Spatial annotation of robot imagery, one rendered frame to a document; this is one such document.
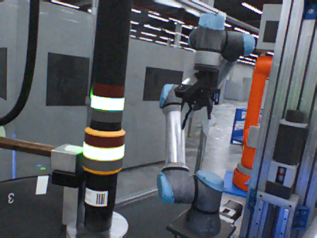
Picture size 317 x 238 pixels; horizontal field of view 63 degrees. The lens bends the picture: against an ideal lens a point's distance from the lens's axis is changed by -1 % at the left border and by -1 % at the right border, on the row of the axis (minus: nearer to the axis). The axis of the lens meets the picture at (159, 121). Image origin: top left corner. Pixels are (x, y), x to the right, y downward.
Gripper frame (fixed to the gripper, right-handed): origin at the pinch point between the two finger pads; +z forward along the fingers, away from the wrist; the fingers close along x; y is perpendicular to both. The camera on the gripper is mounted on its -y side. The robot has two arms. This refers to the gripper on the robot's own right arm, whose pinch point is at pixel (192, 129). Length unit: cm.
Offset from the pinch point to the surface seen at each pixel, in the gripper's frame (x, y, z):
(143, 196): 45, 26, 49
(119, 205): 46, 11, 50
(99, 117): -26, -52, -11
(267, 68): 116, 324, -43
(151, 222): 46, 36, 68
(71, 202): -24, -53, -1
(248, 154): 113, 308, 88
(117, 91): -27, -51, -14
